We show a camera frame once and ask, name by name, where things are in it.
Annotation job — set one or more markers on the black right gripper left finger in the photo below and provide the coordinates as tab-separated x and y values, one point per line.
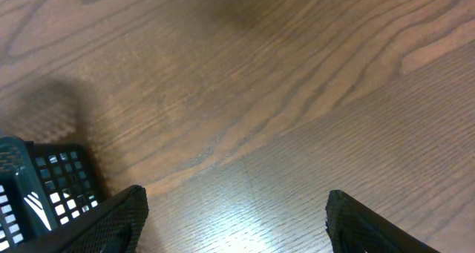
113	226

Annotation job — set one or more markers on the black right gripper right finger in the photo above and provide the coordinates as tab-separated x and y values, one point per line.
354	228

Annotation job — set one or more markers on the dark green plastic basket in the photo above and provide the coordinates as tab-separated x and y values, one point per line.
43	186

